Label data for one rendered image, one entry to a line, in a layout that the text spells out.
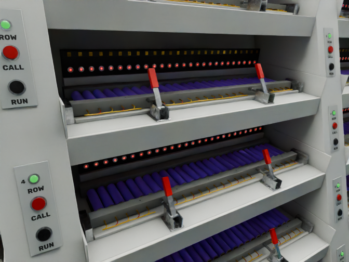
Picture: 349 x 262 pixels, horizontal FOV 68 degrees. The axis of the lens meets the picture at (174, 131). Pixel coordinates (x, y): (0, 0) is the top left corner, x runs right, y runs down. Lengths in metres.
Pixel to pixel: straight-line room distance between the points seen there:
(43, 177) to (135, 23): 0.27
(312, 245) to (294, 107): 0.38
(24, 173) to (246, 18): 0.48
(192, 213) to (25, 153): 0.31
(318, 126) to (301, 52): 0.20
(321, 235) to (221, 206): 0.38
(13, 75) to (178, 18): 0.28
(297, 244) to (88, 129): 0.62
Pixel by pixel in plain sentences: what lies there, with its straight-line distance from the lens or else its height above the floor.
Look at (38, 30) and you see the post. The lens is 0.41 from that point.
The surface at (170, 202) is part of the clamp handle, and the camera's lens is 0.49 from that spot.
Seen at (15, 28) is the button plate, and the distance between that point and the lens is 0.40.
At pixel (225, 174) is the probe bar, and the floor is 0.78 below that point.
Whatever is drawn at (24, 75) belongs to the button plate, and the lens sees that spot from 0.39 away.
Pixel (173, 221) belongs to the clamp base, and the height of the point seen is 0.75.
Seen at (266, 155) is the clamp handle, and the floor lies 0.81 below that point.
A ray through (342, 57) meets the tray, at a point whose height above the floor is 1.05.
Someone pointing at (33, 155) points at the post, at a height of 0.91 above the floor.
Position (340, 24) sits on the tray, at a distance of 0.87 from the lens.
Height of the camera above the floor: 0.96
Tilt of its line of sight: 6 degrees down
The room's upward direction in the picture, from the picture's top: 7 degrees counter-clockwise
